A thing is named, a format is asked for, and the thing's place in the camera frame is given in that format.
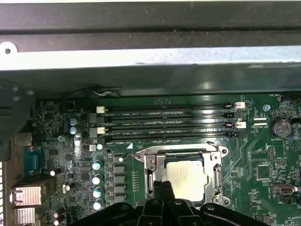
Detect black PC case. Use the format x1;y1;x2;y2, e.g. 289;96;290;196
0;0;301;226

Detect round coin battery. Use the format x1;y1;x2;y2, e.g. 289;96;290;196
270;117;293;139

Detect square black chip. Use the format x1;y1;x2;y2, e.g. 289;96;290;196
256;164;270;181

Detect silver internal USB port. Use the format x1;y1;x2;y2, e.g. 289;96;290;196
271;183;294;195

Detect dark plastic fan housing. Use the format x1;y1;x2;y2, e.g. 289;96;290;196
0;80;36;144

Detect black RAM slot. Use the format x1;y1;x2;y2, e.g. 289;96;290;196
96;101;246;114
90;121;247;135
90;111;241;123
93;132;246;145

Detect green motherboard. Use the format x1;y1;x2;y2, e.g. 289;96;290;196
30;94;301;226

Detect blue serial port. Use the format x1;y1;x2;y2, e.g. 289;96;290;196
23;145;47;177

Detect metal socket cover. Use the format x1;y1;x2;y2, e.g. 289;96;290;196
143;147;223;205

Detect metal wire locking lever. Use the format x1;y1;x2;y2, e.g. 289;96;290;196
124;151;147;159

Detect silver ethernet port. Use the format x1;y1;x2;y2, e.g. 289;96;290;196
11;186;43;207

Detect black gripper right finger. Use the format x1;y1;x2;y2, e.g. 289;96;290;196
164;180;271;226

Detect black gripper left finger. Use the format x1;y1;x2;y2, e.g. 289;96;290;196
70;179;166;226

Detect silver-topped CPU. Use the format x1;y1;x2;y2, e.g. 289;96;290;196
162;154;210;203

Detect CPU socket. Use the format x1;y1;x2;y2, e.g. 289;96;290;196
135;142;230;208

